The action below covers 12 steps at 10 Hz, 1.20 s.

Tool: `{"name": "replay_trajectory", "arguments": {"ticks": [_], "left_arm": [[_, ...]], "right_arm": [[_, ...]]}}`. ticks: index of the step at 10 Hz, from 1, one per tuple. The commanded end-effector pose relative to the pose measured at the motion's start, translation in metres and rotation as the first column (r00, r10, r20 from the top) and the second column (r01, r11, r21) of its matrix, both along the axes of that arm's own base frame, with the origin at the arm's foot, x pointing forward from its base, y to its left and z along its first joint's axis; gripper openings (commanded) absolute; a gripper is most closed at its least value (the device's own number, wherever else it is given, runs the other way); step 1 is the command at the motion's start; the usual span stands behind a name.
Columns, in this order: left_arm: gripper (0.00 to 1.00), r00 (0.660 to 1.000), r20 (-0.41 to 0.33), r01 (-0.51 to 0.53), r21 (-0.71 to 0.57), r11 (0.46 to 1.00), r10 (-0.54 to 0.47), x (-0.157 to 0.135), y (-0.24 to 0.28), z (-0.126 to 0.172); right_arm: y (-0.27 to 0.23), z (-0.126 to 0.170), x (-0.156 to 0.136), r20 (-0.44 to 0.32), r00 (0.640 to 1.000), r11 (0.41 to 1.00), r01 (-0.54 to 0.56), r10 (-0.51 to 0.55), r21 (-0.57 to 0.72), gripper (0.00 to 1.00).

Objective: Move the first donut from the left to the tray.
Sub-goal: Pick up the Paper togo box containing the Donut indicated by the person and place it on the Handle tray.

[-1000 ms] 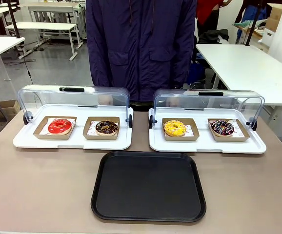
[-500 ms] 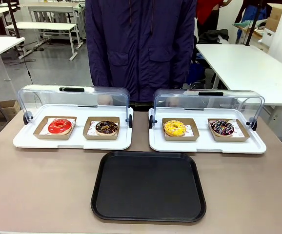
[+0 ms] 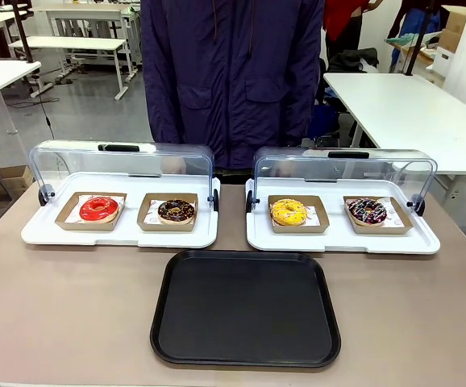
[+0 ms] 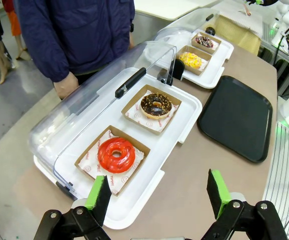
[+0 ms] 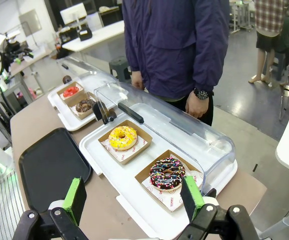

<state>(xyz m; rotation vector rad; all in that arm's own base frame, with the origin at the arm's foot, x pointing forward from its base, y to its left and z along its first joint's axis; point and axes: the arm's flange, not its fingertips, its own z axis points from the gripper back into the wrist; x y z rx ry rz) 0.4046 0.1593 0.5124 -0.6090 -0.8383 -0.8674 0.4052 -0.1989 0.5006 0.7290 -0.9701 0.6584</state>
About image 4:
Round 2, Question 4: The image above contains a cardboard tray under yellow donut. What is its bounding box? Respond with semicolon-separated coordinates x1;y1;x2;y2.
175;45;213;76

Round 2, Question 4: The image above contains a chocolate donut with nut crumbs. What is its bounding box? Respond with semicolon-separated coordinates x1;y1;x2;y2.
139;92;173;120

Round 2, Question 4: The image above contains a white quilted cloth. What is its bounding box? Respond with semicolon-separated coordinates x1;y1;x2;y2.
219;7;264;36

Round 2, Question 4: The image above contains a clear display case lid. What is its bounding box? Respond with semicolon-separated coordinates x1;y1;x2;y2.
144;7;220;66
28;40;178;193

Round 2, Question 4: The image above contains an aluminium frame stand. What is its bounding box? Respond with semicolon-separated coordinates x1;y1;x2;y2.
261;42;289;97

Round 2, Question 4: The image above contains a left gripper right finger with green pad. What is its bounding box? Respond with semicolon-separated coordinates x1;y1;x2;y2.
200;168;289;240

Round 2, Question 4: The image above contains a cardboard tray under sprinkle donut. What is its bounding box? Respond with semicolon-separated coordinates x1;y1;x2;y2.
190;31;222;55

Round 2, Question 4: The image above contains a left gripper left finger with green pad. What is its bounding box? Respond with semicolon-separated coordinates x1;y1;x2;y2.
33;174;115;240

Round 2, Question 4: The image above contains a large white table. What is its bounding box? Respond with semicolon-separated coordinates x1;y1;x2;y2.
134;0;220;21

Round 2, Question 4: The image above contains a yellow sprinkled donut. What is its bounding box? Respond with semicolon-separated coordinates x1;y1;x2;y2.
178;51;203;70

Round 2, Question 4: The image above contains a white striped mat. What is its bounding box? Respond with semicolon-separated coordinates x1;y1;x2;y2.
263;122;289;226

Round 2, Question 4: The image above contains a chocolate donut with coloured sprinkles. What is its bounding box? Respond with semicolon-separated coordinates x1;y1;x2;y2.
194;35;214;49

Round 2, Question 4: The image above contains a black serving tray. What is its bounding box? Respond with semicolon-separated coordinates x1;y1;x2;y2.
197;75;274;164

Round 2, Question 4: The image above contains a cardboard tray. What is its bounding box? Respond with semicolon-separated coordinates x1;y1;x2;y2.
74;125;152;197
175;45;213;76
190;31;222;55
120;84;183;136

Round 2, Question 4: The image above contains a red glazed donut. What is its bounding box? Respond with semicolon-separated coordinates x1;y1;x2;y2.
97;137;137;174

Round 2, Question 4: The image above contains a person's right forearm dark sleeve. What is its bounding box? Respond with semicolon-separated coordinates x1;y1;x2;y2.
16;0;72;83

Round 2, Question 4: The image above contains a cardboard tray under nut donut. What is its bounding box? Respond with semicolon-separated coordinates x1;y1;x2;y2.
120;84;183;136

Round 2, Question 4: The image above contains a printed paper under yellow donut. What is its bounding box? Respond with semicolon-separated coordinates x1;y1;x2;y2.
178;49;209;72

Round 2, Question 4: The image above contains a printed paper under red donut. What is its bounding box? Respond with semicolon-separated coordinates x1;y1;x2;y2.
78;129;145;196

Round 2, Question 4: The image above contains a printed paper under nut donut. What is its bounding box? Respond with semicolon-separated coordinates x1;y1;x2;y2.
125;89;180;133

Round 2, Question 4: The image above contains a printed paper under sprinkle donut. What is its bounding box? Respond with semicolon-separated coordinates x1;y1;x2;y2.
194;34;220;51

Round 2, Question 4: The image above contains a person's right hand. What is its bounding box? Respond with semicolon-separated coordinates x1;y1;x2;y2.
53;71;80;100

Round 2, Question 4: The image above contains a beige woven mat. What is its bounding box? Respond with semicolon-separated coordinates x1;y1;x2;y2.
214;14;262;55

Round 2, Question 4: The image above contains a bystander in orange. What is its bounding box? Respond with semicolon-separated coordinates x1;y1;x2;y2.
1;0;32;61

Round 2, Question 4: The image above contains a person torso in dark jacket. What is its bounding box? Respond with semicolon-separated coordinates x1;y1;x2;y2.
13;0;136;76

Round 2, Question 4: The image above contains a white display case base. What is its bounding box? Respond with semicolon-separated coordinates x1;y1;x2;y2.
154;28;235;90
33;66;204;230

